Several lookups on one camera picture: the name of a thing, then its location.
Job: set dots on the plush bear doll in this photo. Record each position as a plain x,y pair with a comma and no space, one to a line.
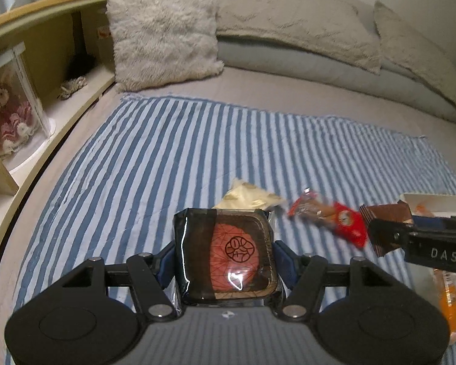
5,116

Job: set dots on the grey folded duvet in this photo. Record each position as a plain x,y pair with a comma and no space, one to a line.
288,59

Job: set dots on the cream gold snack packet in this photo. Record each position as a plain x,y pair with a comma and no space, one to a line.
247,197

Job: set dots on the orange snack packet with barcode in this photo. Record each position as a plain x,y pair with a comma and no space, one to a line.
450,300

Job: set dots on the white cardboard box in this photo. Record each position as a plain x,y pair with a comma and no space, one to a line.
439,202

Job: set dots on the beige textured pillow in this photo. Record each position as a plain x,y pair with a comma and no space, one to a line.
418,49
288,19

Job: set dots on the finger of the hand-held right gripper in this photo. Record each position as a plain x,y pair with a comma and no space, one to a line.
387,234
429,221

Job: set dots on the blue white striped cloth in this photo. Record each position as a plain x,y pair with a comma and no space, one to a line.
193,152

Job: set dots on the brown snack packet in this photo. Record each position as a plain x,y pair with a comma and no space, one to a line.
387,211

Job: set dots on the wooden shelf unit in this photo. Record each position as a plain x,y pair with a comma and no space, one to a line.
60,45

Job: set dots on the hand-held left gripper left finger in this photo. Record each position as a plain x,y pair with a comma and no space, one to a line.
166,266

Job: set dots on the clear display case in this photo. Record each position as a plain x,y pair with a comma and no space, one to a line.
19,121

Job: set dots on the black packet with red disc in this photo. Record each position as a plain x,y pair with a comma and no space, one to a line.
235,251

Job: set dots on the white fluffy pillow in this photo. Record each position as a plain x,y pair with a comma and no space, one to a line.
161,30

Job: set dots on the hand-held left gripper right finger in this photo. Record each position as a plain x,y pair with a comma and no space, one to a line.
285,264

